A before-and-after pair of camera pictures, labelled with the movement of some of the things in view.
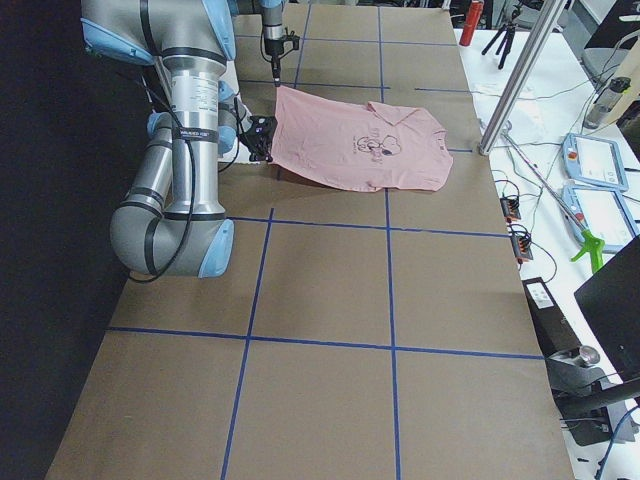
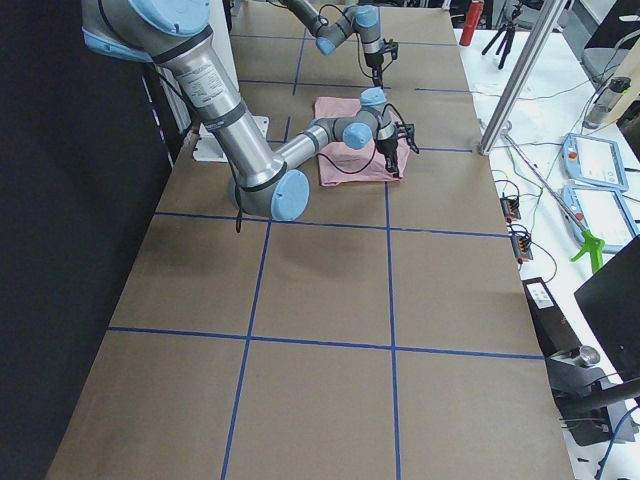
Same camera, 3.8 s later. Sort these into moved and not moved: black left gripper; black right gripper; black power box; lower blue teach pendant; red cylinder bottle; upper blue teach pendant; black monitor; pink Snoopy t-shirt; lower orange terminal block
Moved: black right gripper; black left gripper; pink Snoopy t-shirt
Not moved: black monitor; upper blue teach pendant; black power box; red cylinder bottle; lower orange terminal block; lower blue teach pendant
